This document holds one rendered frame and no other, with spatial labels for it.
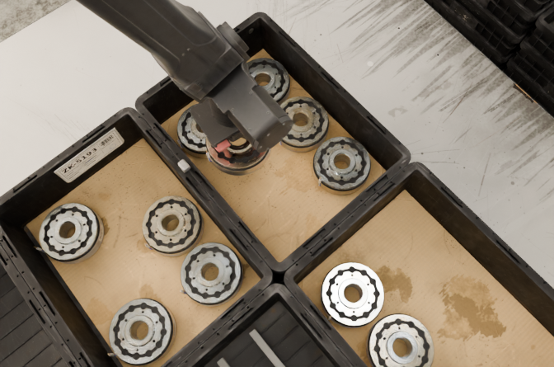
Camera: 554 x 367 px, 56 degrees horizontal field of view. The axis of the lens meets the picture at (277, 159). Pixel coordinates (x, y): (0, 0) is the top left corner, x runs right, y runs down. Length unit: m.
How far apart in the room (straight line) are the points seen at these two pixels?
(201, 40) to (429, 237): 0.59
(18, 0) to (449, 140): 1.88
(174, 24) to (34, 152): 0.83
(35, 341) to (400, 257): 0.63
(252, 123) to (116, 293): 0.47
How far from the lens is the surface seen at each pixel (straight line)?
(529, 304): 0.97
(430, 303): 0.94
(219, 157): 0.82
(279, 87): 1.01
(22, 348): 1.02
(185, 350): 0.82
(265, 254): 0.82
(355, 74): 1.21
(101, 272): 0.98
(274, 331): 0.91
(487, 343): 0.96
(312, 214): 0.94
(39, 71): 1.35
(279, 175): 0.96
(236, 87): 0.61
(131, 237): 0.98
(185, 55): 0.51
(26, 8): 2.46
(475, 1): 1.81
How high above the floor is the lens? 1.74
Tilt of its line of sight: 68 degrees down
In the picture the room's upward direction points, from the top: 5 degrees counter-clockwise
